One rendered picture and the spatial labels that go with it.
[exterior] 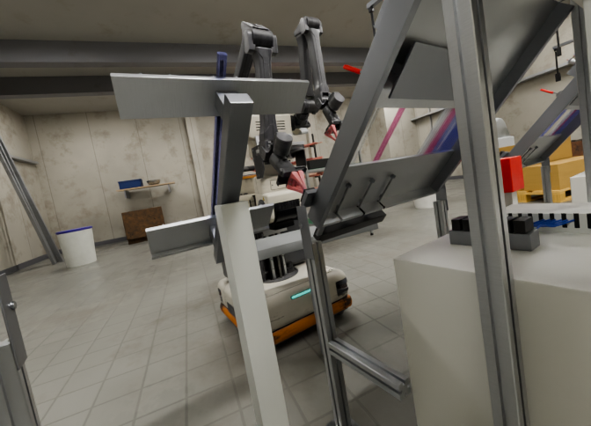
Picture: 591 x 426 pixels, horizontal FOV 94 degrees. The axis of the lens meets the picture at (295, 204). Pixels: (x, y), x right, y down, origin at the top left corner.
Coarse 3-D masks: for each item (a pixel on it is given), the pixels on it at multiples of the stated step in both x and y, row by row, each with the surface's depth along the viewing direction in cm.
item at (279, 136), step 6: (276, 132) 92; (282, 132) 93; (276, 138) 91; (282, 138) 90; (288, 138) 91; (270, 144) 96; (276, 144) 91; (282, 144) 90; (288, 144) 91; (264, 150) 98; (270, 150) 97; (276, 150) 92; (282, 150) 91; (288, 150) 92; (264, 156) 98
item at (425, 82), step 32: (512, 0) 70; (544, 0) 78; (416, 32) 60; (512, 32) 79; (416, 64) 61; (448, 64) 67; (512, 64) 92; (384, 96) 69; (416, 96) 69; (448, 96) 77
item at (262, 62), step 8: (248, 32) 92; (248, 40) 92; (248, 48) 93; (256, 48) 93; (264, 48) 94; (272, 48) 96; (256, 56) 94; (264, 56) 94; (272, 56) 100; (256, 64) 96; (264, 64) 94; (256, 72) 97; (264, 72) 95; (264, 120) 97; (272, 120) 98; (264, 128) 98; (272, 128) 98; (264, 136) 98; (272, 136) 99; (264, 144) 98
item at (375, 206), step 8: (408, 192) 117; (416, 192) 118; (424, 192) 120; (432, 192) 122; (384, 200) 107; (392, 200) 109; (400, 200) 110; (408, 200) 112; (352, 208) 98; (360, 208) 100; (368, 208) 101; (376, 208) 102; (384, 208) 104; (328, 216) 92; (336, 216) 93; (344, 216) 94; (352, 216) 95; (360, 216) 98; (328, 224) 89
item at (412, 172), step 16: (384, 160) 90; (400, 160) 95; (416, 160) 101; (432, 160) 108; (352, 176) 85; (368, 176) 91; (384, 176) 96; (400, 176) 103; (416, 176) 110; (432, 176) 119; (352, 192) 92; (368, 192) 98; (400, 192) 112
